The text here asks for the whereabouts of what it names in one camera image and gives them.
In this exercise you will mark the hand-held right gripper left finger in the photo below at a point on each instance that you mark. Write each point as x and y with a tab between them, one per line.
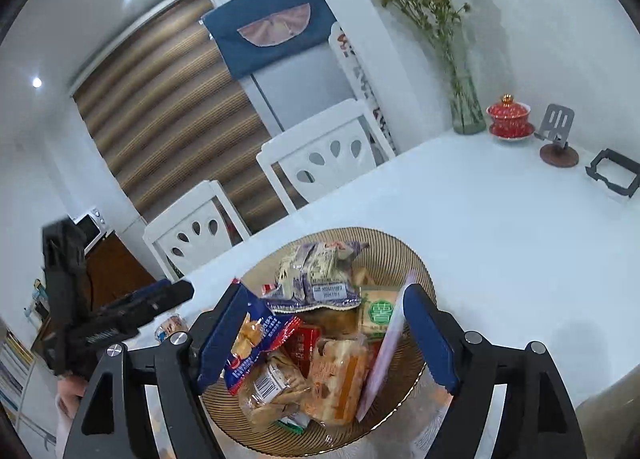
225	334

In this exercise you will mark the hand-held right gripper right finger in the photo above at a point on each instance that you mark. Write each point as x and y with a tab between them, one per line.
430	339

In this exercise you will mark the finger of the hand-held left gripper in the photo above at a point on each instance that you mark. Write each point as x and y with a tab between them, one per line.
155	299

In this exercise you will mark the blue red snack bag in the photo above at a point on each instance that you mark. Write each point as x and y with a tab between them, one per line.
260	339

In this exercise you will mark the lilac packet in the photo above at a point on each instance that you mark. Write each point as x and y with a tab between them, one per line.
385	369

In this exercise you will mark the yellow small packet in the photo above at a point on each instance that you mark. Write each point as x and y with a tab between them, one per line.
377	314

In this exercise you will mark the clear cookie bag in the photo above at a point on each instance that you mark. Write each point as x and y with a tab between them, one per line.
270	389

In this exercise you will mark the red small packet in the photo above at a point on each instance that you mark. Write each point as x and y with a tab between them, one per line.
302	344

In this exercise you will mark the amber ribbed glass bowl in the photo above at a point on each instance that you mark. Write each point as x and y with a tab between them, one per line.
395	249

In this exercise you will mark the blue patterned beige bag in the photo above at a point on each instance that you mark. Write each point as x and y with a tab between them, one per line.
310	279

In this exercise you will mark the orange print puffed cake packet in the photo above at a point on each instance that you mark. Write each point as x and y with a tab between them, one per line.
335	384

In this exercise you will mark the person's left hand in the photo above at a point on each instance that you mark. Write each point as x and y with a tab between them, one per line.
69	394

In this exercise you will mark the small round snack packet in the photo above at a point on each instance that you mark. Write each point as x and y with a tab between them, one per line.
171	329

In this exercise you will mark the brown wooden sideboard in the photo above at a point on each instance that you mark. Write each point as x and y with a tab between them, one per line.
115	269

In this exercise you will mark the white microwave oven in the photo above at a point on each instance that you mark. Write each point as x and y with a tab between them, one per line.
90	229

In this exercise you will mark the white cut-out chair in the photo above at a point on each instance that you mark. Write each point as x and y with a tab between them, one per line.
320	144
200	224

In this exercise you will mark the brown striped window blind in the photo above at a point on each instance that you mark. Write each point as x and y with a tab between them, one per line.
165	114

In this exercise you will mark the beige rounded object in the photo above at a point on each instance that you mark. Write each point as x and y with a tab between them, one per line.
610	419

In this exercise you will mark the red lidded teacup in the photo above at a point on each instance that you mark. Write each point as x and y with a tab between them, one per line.
509	116

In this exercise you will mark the grey phone stand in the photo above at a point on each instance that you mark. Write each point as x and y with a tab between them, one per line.
557	139

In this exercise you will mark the clear glass vase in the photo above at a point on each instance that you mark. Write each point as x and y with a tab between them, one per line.
465	104

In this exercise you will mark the white hanging ornament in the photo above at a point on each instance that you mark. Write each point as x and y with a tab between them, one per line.
360	84

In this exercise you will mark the black rectangular bracket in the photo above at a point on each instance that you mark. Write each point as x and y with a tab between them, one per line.
597	171

